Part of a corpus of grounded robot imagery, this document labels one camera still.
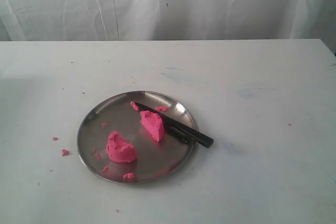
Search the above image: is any black knife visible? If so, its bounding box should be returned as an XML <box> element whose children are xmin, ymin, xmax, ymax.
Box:
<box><xmin>135</xmin><ymin>102</ymin><xmax>214</xmax><ymax>148</ymax></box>

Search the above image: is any cut pink dough piece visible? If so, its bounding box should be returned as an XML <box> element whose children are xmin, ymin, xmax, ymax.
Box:
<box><xmin>140</xmin><ymin>111</ymin><xmax>164</xmax><ymax>143</ymax></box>

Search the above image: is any round steel plate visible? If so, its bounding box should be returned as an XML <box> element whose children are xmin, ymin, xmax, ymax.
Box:
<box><xmin>77</xmin><ymin>91</ymin><xmax>198</xmax><ymax>184</ymax></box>

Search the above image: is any pink sand crumb large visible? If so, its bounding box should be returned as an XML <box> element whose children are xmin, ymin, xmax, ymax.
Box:
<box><xmin>62</xmin><ymin>149</ymin><xmax>70</xmax><ymax>156</ymax></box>

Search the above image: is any white backdrop curtain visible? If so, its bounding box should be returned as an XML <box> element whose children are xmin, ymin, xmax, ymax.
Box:
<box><xmin>0</xmin><ymin>0</ymin><xmax>336</xmax><ymax>42</ymax></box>

